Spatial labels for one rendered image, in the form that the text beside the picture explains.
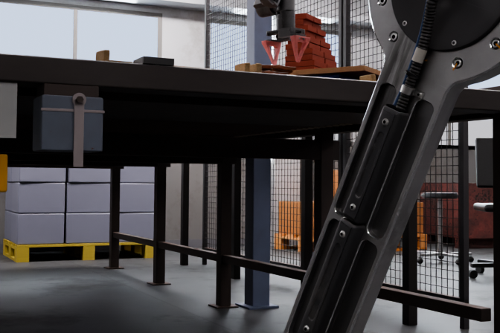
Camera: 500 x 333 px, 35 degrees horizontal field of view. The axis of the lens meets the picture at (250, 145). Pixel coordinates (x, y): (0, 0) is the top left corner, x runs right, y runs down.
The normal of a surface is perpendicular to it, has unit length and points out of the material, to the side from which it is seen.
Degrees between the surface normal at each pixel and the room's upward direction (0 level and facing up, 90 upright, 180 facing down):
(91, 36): 90
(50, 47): 90
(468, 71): 90
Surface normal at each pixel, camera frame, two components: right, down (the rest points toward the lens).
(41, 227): 0.41, -0.04
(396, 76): -0.71, -0.04
